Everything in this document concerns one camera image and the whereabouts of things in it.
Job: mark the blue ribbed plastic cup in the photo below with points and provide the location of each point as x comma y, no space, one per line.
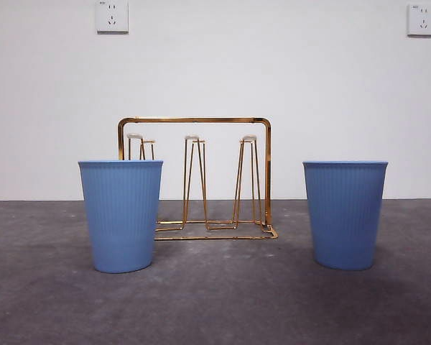
120,215
345,215

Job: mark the white wall socket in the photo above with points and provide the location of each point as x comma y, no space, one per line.
422,19
112,17

